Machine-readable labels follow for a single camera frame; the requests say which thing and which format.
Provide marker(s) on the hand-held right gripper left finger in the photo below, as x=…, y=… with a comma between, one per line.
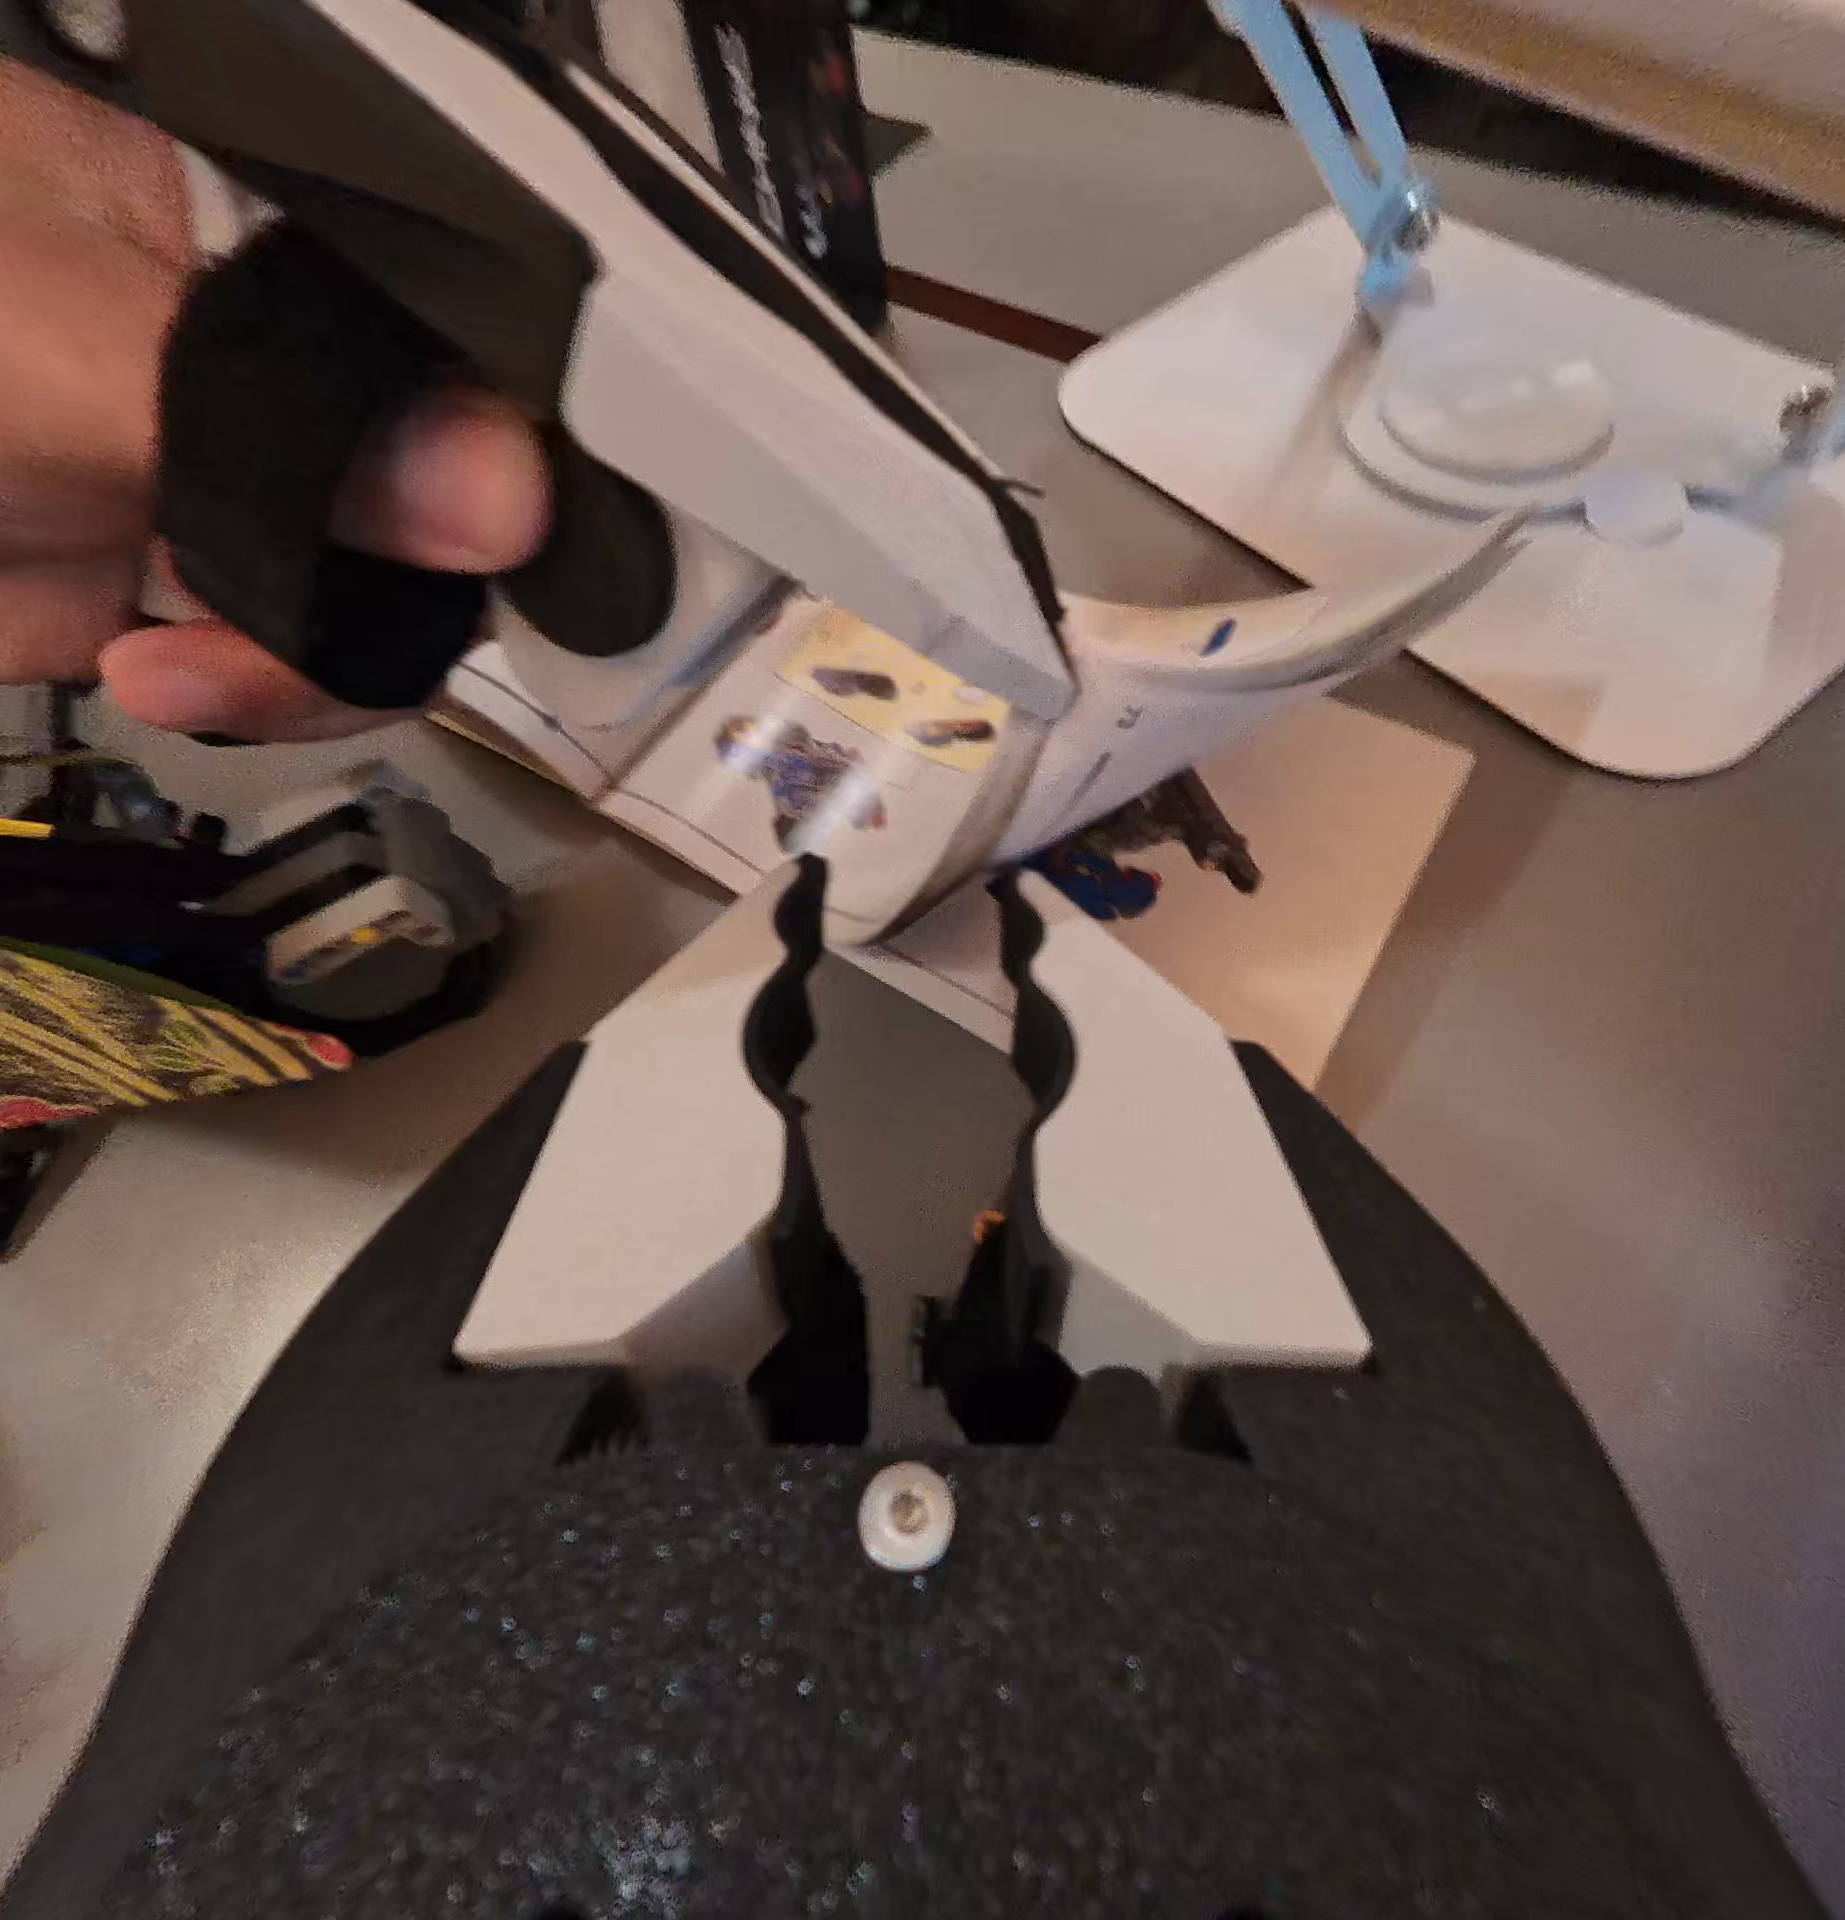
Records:
x=637, y=1202

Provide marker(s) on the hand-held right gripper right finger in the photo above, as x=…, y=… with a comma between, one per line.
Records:
x=1193, y=1202

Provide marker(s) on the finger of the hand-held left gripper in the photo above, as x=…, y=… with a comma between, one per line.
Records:
x=802, y=481
x=644, y=76

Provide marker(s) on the lego instruction booklet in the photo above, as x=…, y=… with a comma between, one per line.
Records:
x=893, y=721

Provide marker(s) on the black lego set box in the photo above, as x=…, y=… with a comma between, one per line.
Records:
x=802, y=150

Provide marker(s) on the black lego vehicle chassis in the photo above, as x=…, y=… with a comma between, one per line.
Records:
x=366, y=931

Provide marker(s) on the person's left hand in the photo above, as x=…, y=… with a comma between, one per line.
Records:
x=51, y=374

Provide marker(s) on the floral patterned cloth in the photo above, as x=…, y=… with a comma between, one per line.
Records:
x=113, y=1036

